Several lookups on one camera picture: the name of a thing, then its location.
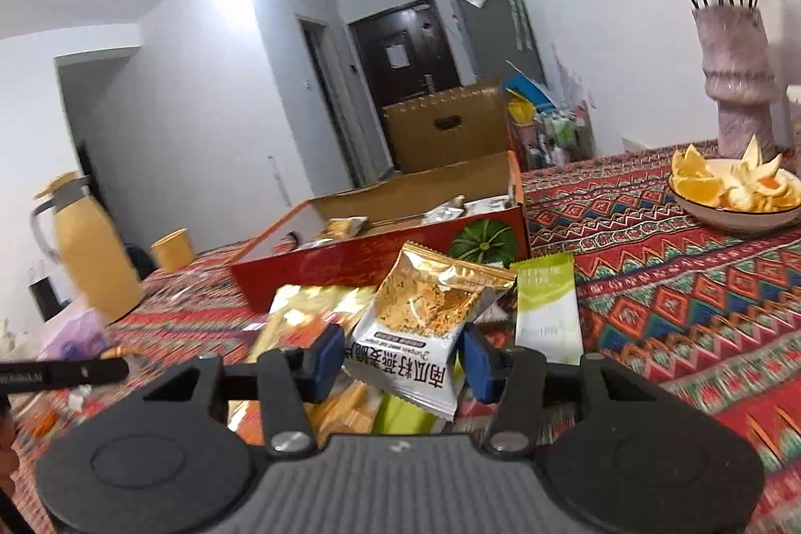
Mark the yellow thermos jug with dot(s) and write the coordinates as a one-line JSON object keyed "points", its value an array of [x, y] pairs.
{"points": [[73, 229]]}

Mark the golden orange stick snack pack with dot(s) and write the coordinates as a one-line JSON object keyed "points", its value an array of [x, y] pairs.
{"points": [[296, 318]]}

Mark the brown cardboard carton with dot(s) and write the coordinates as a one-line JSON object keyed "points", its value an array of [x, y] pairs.
{"points": [[449, 127]]}

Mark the red cardboard snack box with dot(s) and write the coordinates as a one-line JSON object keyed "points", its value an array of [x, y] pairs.
{"points": [[354, 237]]}

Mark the large yellow-green snack pack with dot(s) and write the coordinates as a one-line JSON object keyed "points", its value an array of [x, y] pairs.
{"points": [[398, 416]]}

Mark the pink ceramic vase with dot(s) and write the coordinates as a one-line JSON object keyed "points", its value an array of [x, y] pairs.
{"points": [[738, 76]]}

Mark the dark entrance door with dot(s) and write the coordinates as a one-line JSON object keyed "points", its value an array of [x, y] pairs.
{"points": [[405, 54]]}

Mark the small yellow cup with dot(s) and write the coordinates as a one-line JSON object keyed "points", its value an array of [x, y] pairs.
{"points": [[174, 251]]}

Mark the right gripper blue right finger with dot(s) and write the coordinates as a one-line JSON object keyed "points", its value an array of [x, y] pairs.
{"points": [[486, 367]]}

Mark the bowl of orange peels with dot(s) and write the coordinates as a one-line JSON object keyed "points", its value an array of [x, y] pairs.
{"points": [[749, 195]]}

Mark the small green white packet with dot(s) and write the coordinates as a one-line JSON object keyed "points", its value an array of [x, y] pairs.
{"points": [[547, 309]]}

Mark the storage rack with bottles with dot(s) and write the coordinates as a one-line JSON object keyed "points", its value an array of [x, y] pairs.
{"points": [[548, 136]]}

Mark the white grey snack packet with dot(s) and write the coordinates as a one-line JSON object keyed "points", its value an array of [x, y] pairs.
{"points": [[458, 207]]}

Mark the person's left hand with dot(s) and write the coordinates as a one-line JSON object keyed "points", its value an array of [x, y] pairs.
{"points": [[9, 458]]}

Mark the purple tissue pack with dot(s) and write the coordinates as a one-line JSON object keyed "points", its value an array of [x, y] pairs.
{"points": [[81, 337]]}

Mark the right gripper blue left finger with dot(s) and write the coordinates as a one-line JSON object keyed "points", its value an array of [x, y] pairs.
{"points": [[320, 364]]}

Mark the grey refrigerator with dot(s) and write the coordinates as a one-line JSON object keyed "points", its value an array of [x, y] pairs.
{"points": [[499, 39]]}

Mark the pumpkin seed crisp packet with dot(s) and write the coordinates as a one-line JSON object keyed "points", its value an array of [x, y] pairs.
{"points": [[406, 341]]}

